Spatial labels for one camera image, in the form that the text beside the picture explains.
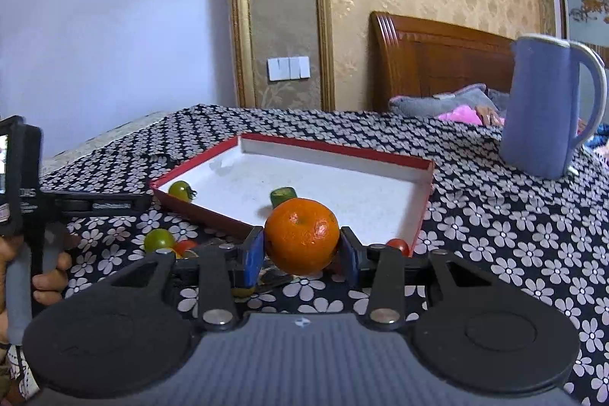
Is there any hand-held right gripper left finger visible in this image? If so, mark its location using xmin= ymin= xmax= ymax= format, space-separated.
xmin=112 ymin=226 xmax=265 ymax=333

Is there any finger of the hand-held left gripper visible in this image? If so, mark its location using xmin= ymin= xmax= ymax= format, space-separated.
xmin=42 ymin=192 xmax=152 ymax=217

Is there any dark floral tablecloth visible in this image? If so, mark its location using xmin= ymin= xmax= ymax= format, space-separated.
xmin=38 ymin=103 xmax=609 ymax=406

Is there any person's left hand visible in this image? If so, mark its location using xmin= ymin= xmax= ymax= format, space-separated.
xmin=0 ymin=234 xmax=81 ymax=342

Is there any gold wall moulding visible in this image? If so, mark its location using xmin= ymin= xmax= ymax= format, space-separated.
xmin=311 ymin=0 xmax=336 ymax=112
xmin=230 ymin=0 xmax=258 ymax=108

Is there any orange tangerine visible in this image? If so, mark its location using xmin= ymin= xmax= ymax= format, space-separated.
xmin=264 ymin=198 xmax=341 ymax=274

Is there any green cucumber piece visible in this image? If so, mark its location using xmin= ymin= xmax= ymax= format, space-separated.
xmin=269 ymin=187 xmax=298 ymax=208

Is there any red cardboard tray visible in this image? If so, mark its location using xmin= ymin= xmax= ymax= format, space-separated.
xmin=149 ymin=132 xmax=435 ymax=255

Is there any blue electric kettle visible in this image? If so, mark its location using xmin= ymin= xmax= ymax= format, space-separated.
xmin=498 ymin=34 xmax=609 ymax=179

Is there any wardrobe sliding door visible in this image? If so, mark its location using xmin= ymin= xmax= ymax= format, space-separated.
xmin=559 ymin=0 xmax=609 ymax=69

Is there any red cherry tomato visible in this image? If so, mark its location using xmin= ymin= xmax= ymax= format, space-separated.
xmin=385 ymin=238 xmax=410 ymax=258
xmin=172 ymin=239 xmax=199 ymax=259

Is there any wooden bed headboard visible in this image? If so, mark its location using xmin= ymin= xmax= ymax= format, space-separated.
xmin=370 ymin=11 xmax=519 ymax=112

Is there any brown cloth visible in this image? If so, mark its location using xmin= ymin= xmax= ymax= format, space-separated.
xmin=476 ymin=104 xmax=507 ymax=127

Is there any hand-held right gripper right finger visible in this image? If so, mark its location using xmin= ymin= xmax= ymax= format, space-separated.
xmin=339 ymin=226 xmax=496 ymax=331

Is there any striped colourful cloth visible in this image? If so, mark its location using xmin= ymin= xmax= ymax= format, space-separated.
xmin=578 ymin=118 xmax=609 ymax=154

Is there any pink cloth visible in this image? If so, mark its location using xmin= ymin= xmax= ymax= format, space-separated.
xmin=437 ymin=104 xmax=483 ymax=126

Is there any green tomato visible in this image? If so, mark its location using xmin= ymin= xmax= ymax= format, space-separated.
xmin=143 ymin=228 xmax=177 ymax=253
xmin=169 ymin=180 xmax=198 ymax=203

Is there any white wall switch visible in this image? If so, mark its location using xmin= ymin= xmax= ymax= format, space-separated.
xmin=267 ymin=55 xmax=311 ymax=82

